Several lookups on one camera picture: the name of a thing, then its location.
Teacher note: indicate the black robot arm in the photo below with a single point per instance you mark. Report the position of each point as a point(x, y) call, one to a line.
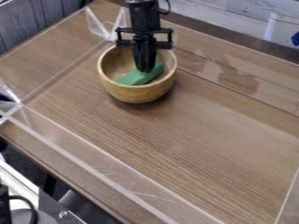
point(145, 15)

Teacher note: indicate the brown wooden bowl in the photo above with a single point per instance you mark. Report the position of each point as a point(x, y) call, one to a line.
point(115, 62)

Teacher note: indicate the clear acrylic front wall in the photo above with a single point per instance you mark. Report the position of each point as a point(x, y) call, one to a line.
point(94, 173)

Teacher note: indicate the grey metal bracket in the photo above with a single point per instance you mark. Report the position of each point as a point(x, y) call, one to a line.
point(54, 213)

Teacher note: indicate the white container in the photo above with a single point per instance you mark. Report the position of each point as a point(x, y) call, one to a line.
point(282, 30)

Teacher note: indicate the green rectangular block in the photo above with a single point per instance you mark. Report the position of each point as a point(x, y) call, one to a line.
point(137, 78)

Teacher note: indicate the clear acrylic corner bracket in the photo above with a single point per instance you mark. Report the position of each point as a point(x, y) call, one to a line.
point(106, 29)

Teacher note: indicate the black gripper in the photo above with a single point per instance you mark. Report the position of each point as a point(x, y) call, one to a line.
point(145, 63)

